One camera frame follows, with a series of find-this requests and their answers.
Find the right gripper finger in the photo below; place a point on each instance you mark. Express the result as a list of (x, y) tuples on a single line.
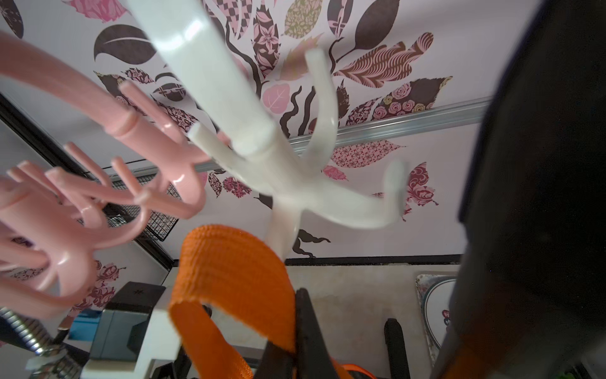
[(311, 359)]

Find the bright orange waist bag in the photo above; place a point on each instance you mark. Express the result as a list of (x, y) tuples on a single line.
[(236, 272)]

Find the white multi-hook hanger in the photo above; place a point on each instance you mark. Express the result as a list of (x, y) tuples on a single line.
[(259, 154)]

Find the pink multi-hook hanger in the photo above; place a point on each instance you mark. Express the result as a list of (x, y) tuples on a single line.
[(177, 190), (44, 227)]

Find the white patterned plate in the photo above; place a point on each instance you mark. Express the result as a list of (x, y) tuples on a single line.
[(436, 310)]

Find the black clothes rack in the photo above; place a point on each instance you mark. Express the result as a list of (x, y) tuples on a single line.
[(529, 297)]

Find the left flexible metal conduit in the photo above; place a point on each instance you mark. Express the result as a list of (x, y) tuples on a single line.
[(51, 357)]

